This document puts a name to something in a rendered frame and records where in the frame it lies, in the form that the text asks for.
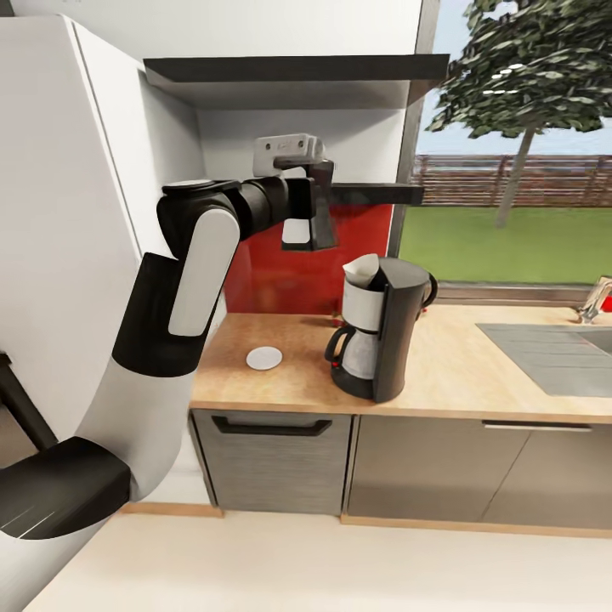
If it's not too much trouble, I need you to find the bottle of coffee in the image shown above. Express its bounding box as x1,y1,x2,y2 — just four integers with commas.
280,159,337,252

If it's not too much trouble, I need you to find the saucer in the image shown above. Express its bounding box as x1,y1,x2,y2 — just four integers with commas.
246,347,282,370

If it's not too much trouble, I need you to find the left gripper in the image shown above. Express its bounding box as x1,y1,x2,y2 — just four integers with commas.
243,177,320,229

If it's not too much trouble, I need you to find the electric kettle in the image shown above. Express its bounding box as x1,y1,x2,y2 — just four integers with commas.
421,274,438,311

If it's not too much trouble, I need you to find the paper coffee filter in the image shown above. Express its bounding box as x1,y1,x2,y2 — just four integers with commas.
343,254,379,291

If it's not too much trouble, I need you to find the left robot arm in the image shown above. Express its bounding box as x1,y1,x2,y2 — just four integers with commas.
0,133,326,612

